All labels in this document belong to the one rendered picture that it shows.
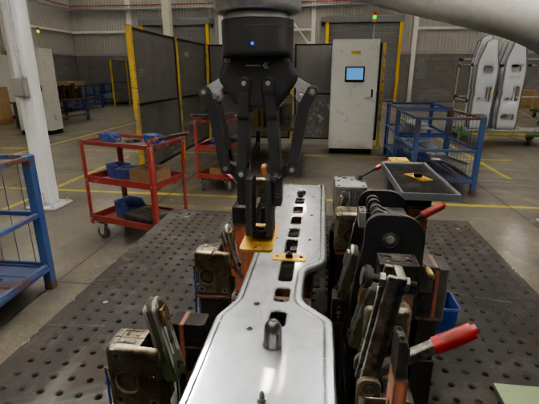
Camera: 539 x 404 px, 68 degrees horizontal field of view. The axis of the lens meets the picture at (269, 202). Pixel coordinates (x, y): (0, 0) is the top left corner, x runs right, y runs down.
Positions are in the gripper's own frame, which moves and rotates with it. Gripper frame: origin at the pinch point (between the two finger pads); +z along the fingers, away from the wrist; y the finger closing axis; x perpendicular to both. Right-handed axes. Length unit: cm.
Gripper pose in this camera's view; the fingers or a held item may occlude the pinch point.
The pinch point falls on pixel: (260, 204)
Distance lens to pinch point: 47.7
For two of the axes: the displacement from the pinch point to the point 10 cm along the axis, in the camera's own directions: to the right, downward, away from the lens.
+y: -9.9, -0.3, 1.2
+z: 0.1, 9.5, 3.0
